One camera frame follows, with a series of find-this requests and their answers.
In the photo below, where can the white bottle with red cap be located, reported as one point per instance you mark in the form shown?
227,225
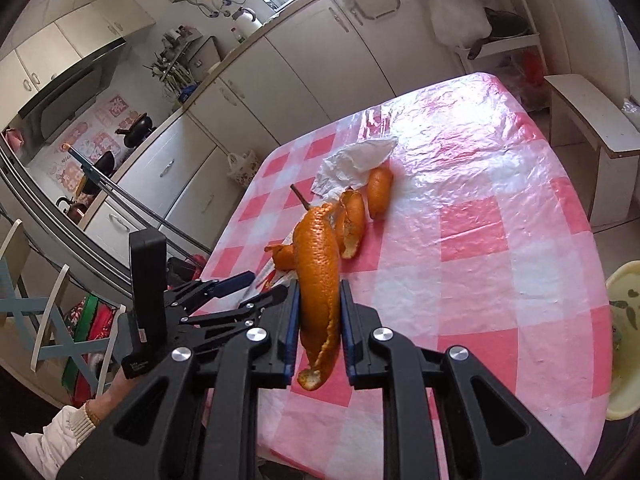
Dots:
237,36

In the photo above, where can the small orange peel piece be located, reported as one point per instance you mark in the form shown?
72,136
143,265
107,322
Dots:
282,257

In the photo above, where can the white trolley cart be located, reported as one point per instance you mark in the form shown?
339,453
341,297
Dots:
500,46

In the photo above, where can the white tissue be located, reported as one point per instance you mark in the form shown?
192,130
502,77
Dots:
350,160

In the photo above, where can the long orange peel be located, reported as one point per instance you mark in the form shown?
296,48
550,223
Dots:
315,280

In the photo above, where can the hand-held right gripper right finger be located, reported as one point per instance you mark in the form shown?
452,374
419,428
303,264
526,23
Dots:
349,330

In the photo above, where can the utensil rack with utensils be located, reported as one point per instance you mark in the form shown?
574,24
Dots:
172,70

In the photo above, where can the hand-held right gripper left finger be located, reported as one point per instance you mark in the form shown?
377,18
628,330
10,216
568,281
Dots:
287,327

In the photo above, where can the white thermos jug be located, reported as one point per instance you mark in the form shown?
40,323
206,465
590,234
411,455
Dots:
246,16

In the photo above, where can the black range hood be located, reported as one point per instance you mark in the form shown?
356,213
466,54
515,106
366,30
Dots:
65,95

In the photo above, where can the red and green plush slippers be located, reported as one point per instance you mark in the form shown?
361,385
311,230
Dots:
95,320

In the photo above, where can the white plastic bag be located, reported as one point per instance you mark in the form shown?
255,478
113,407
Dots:
455,20

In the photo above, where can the floral waste bin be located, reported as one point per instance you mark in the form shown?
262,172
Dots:
245,170

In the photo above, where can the black frying pan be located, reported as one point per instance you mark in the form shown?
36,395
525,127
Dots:
505,22

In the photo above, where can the person's left forearm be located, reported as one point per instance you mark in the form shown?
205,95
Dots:
65,430

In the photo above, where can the short orange peel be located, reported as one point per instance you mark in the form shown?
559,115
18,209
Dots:
380,190

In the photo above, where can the curled orange peel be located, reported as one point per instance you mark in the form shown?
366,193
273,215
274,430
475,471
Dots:
355,220

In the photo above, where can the grey broom pole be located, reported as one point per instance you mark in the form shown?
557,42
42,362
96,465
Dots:
160,217

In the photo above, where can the cream wall cabinets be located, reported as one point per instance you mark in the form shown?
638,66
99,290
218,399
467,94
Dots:
75,40

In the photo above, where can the cream kitchen base cabinets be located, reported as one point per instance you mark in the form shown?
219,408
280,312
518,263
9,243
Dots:
300,75

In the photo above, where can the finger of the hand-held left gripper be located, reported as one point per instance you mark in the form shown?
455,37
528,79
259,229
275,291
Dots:
235,280
250,312

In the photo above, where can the cream and blue shelf rack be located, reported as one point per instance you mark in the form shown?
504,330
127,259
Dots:
20,305

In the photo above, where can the copper kettle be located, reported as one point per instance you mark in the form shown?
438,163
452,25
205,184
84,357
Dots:
71,207

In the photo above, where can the white stool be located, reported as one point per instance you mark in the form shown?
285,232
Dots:
590,110

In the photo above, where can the pink checkered plastic tablecloth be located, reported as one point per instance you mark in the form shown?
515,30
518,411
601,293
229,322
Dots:
475,240

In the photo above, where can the black wok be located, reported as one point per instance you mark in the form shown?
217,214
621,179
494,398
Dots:
137,132

